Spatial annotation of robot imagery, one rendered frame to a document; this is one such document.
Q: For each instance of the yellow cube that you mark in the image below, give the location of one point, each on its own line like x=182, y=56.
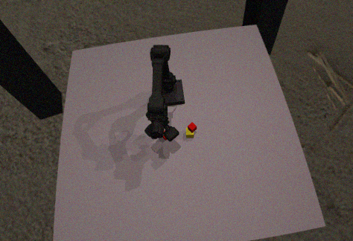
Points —
x=189, y=134

